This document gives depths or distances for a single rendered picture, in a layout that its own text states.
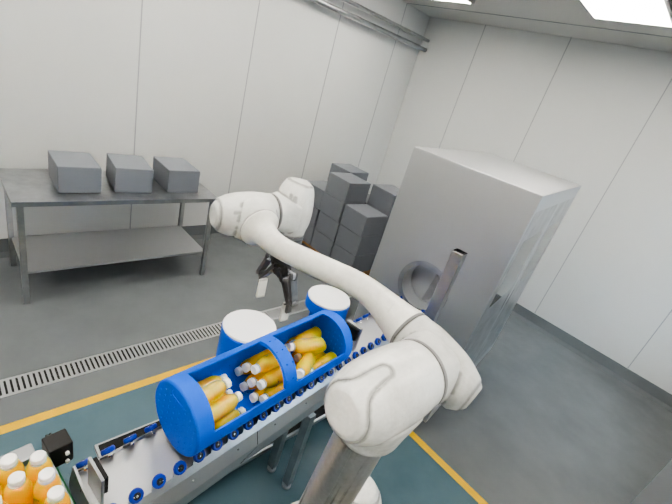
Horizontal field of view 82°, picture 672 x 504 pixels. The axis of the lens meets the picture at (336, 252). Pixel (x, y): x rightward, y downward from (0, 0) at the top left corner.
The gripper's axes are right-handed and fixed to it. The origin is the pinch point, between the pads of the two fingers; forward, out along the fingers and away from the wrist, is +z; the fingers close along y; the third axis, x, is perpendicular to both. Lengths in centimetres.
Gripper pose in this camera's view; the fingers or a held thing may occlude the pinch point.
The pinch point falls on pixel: (271, 305)
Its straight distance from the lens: 125.1
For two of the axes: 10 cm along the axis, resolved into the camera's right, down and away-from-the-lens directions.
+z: -2.6, 8.8, 4.1
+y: 6.5, 4.7, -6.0
